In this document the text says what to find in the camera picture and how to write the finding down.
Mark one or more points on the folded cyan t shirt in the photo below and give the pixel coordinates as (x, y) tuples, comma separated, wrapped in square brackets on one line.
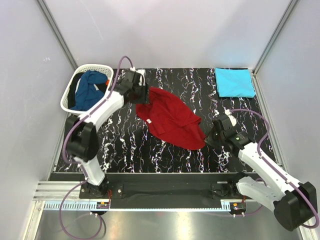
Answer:
[(234, 83)]

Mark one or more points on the blue t shirt in basket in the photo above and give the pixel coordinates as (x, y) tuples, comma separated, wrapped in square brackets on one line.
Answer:
[(89, 90)]

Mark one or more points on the white perforated laundry basket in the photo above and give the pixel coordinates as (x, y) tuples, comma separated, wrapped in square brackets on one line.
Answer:
[(108, 71)]

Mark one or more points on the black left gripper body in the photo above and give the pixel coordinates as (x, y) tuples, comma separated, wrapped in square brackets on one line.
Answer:
[(141, 94)]

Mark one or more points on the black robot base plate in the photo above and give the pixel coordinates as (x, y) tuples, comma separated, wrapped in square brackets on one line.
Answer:
[(125, 185)]

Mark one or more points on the red t shirt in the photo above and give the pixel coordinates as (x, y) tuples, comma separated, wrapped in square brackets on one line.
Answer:
[(169, 119)]

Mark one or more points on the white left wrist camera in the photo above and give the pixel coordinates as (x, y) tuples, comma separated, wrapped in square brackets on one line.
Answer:
[(138, 78)]

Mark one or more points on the aluminium rail with connectors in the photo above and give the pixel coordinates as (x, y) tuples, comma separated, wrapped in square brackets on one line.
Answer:
[(219, 206)]

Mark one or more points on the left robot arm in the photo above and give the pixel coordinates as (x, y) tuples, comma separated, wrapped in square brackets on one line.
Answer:
[(81, 143)]

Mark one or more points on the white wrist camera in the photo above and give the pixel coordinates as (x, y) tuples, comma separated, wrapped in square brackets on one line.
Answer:
[(232, 119), (138, 78)]

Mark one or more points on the black garment in basket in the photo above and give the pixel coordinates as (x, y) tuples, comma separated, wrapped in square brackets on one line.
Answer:
[(71, 97)]

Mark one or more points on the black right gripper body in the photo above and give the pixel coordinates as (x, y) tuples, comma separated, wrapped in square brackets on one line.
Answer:
[(211, 137)]

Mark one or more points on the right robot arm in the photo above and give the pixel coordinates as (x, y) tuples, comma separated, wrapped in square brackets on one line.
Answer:
[(292, 202)]

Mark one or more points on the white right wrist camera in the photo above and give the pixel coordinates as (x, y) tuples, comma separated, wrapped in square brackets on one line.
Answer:
[(232, 119)]

